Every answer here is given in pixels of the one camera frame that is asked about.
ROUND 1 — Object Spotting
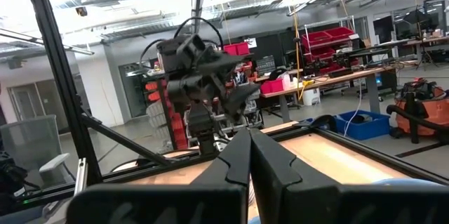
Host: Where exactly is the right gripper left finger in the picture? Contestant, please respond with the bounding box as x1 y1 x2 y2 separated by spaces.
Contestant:
66 127 253 224

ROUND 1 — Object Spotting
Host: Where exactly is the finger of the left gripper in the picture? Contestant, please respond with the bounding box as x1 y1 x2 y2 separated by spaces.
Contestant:
197 46 247 77
223 84 262 124

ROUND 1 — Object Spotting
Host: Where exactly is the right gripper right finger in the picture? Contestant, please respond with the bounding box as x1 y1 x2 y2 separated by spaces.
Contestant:
249 128 449 224

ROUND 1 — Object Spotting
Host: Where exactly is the blue plastic tray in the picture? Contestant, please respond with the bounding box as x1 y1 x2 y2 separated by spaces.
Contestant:
370 177 446 187

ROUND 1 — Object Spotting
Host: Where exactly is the rack of small parts bins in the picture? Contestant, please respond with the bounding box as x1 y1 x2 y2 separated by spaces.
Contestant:
145 60 264 150

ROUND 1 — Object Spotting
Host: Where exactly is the white plastic jug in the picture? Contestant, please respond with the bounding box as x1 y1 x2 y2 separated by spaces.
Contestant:
279 72 293 91

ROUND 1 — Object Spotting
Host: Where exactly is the dark glass doorway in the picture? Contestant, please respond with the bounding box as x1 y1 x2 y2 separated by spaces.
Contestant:
118 61 148 118

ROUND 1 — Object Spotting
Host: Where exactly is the white bucket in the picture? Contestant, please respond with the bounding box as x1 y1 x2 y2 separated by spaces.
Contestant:
302 87 321 107

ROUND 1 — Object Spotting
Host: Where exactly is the blue plastic bin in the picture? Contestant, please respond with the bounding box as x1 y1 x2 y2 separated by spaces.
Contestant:
333 110 391 141

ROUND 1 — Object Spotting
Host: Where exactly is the large red shelf bin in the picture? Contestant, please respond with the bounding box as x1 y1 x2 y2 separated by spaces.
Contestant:
304 46 336 62
301 30 333 48
324 26 355 41

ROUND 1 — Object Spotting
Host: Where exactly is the black upright tube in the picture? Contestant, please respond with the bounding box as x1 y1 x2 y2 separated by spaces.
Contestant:
405 92 420 144

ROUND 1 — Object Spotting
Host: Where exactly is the wooden top workbench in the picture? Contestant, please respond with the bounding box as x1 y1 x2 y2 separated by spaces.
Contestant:
260 65 399 124

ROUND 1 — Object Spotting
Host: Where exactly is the orange shop vacuum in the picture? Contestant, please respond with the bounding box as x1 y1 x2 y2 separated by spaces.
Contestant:
394 78 449 137

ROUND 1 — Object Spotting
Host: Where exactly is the black screen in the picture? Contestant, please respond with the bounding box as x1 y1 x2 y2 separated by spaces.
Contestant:
372 15 394 44

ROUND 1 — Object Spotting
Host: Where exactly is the long ceiling light fixture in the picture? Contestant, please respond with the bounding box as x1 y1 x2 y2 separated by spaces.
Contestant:
0 28 95 56

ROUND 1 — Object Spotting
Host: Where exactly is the gray double door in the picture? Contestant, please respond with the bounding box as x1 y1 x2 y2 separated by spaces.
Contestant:
7 79 48 129

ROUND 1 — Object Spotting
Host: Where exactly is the gray mesh office chair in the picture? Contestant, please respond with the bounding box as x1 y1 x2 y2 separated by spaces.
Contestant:
0 114 73 190

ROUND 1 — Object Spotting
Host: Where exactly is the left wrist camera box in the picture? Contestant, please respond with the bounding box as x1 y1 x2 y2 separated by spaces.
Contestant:
175 33 208 64

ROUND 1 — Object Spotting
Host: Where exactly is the black table edge rail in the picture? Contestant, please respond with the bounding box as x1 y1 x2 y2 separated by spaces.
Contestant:
0 152 215 214
308 127 449 185

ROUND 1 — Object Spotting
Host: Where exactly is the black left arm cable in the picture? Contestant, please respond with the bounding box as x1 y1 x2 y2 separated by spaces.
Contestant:
139 15 225 74

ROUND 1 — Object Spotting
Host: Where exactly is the yellow hanging cable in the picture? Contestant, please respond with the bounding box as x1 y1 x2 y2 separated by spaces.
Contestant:
286 0 304 103

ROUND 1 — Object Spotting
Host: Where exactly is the black diagonal frame brace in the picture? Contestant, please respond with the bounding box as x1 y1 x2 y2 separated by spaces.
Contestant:
79 111 173 167

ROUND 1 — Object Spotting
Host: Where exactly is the black rounded mount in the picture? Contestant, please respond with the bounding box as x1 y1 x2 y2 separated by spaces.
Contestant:
293 114 338 131

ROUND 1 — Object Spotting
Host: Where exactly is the silver metal bracket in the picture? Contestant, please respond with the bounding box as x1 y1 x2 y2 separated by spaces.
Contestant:
72 157 88 197

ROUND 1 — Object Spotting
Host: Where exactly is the black vacuum hose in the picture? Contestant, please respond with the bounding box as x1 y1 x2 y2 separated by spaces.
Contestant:
386 104 449 136

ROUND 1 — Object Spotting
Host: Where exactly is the black equipment with cables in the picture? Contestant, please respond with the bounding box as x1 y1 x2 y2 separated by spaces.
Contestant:
0 150 39 214

